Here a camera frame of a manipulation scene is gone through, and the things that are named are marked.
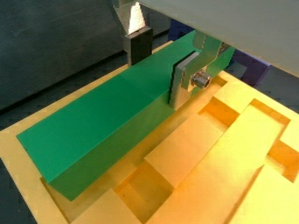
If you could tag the green rectangular block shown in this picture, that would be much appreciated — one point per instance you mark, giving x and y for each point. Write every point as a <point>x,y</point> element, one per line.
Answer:
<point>78,142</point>

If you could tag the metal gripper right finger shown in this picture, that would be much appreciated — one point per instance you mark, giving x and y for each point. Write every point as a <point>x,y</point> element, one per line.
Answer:
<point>190,73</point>

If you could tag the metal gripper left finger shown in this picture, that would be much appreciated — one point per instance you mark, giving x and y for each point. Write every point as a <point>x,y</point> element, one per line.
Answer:
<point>138,35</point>

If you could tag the yellow puzzle board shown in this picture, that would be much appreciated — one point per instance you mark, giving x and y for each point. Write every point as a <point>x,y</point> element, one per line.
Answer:
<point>219,164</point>

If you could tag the purple-blue puzzle piece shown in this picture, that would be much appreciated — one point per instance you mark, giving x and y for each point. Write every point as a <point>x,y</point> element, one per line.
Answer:
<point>245,66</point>

